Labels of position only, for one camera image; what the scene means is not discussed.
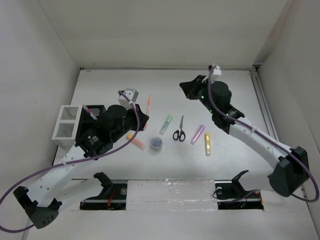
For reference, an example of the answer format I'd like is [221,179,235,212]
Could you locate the orange highlighter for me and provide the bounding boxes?
[126,133,146,151]

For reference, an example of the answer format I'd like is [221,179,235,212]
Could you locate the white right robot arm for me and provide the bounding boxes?
[179,74,309,198]

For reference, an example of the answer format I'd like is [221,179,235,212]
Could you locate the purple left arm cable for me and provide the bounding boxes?
[0,90,141,233]

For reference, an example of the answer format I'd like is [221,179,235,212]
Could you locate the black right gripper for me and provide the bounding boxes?
[179,75,217,115]

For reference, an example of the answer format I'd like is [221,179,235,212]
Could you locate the pink red marker pen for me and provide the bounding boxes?
[82,104,97,120]

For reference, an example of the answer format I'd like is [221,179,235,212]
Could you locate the black left rest bracket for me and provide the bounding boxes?
[79,172,128,211]

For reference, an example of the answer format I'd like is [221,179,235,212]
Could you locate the black desk organizer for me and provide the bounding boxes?
[75,105,106,141]

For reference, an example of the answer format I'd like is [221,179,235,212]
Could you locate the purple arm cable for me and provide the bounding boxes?
[0,90,141,233]
[206,65,320,203]

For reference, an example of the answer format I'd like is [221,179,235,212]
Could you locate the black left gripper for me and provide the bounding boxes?
[111,103,149,143]

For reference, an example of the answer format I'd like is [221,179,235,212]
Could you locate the green highlighter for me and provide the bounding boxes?
[159,115,173,135]

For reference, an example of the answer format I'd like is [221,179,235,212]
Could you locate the white desk organizer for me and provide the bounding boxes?
[51,105,82,150]

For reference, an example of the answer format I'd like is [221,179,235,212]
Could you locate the black handled scissors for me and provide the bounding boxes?
[172,116,186,142]

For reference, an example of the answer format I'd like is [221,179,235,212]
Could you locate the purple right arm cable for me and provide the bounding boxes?
[206,65,320,203]

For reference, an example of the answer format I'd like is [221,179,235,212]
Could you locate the yellow highlighter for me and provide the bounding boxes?
[204,133,211,156]

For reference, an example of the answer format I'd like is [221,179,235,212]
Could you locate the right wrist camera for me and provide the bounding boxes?
[208,63,222,81]

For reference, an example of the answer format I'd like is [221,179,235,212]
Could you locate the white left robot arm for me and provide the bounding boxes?
[13,104,149,229]

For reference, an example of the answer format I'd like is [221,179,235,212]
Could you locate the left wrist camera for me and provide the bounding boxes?
[118,88,139,110]

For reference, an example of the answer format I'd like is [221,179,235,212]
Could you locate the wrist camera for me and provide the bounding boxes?
[208,63,222,81]
[118,88,139,110]

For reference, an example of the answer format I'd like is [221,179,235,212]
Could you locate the jar of rubber bands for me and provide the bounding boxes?
[150,137,163,155]

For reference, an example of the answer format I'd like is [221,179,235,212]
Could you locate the orange marker pen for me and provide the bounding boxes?
[143,95,151,130]

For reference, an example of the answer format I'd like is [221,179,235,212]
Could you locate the purple highlighter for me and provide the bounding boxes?
[190,124,205,145]

